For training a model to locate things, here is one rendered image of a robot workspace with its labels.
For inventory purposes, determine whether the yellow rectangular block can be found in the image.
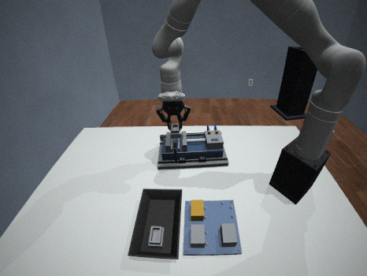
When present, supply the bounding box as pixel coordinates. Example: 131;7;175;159
191;200;204;221

